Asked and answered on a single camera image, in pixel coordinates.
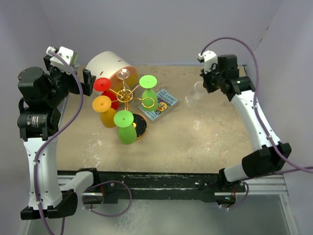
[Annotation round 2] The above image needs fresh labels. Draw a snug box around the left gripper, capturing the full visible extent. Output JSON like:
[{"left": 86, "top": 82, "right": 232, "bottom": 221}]
[{"left": 43, "top": 56, "right": 94, "bottom": 106}]

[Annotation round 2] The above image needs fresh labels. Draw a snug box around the red plastic goblet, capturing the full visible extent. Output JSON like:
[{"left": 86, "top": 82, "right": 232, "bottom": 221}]
[{"left": 93, "top": 77, "right": 119, "bottom": 110}]

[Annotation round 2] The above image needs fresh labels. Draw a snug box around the orange plastic goblet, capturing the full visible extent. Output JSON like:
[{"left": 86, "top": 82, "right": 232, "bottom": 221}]
[{"left": 92, "top": 95, "right": 116, "bottom": 128}]

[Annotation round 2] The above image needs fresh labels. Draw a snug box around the clear wine glass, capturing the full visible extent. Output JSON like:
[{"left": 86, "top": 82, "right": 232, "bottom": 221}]
[{"left": 116, "top": 69, "right": 134, "bottom": 105}]

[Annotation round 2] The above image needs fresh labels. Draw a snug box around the green goblet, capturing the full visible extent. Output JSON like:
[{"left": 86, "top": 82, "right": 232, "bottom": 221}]
[
  {"left": 113, "top": 110, "right": 137, "bottom": 144},
  {"left": 139, "top": 75, "right": 158, "bottom": 111}
]

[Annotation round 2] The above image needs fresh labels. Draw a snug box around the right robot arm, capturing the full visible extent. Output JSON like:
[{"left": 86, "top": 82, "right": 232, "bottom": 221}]
[{"left": 198, "top": 50, "right": 291, "bottom": 191}]

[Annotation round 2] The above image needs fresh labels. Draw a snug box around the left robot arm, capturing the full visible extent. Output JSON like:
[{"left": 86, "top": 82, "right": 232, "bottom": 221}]
[{"left": 17, "top": 54, "right": 101, "bottom": 220}]

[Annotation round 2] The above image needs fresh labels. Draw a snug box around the gold wine glass rack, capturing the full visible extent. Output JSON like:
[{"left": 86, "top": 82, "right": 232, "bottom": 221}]
[{"left": 113, "top": 69, "right": 157, "bottom": 145}]

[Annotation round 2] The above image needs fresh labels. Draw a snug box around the white orange cylinder appliance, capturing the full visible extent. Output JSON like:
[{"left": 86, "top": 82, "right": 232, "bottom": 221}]
[{"left": 86, "top": 51, "right": 139, "bottom": 92}]

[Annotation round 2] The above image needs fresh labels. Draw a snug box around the colourful children's book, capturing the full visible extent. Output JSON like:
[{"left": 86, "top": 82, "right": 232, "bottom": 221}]
[{"left": 138, "top": 89, "right": 178, "bottom": 121}]

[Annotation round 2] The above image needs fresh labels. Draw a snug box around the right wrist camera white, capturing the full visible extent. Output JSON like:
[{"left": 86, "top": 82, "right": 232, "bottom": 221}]
[{"left": 198, "top": 50, "right": 218, "bottom": 74}]

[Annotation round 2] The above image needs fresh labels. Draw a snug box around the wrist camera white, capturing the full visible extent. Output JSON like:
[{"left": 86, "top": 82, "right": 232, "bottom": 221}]
[
  {"left": 198, "top": 50, "right": 218, "bottom": 74},
  {"left": 46, "top": 47, "right": 78, "bottom": 74}
]

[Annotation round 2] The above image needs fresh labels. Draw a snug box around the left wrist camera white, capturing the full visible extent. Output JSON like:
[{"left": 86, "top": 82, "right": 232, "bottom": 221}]
[{"left": 46, "top": 47, "right": 78, "bottom": 74}]

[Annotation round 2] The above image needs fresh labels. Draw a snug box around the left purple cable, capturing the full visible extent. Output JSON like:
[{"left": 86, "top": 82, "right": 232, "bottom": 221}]
[{"left": 33, "top": 50, "right": 84, "bottom": 235}]

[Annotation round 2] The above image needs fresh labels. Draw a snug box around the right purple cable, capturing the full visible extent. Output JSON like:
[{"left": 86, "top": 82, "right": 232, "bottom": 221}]
[{"left": 200, "top": 37, "right": 313, "bottom": 174}]

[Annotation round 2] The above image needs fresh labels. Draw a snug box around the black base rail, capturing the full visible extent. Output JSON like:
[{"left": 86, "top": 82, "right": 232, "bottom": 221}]
[{"left": 72, "top": 171, "right": 246, "bottom": 204}]

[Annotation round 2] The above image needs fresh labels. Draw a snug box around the purple cable loop front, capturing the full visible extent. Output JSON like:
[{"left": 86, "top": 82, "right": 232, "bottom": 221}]
[{"left": 82, "top": 180, "right": 133, "bottom": 217}]

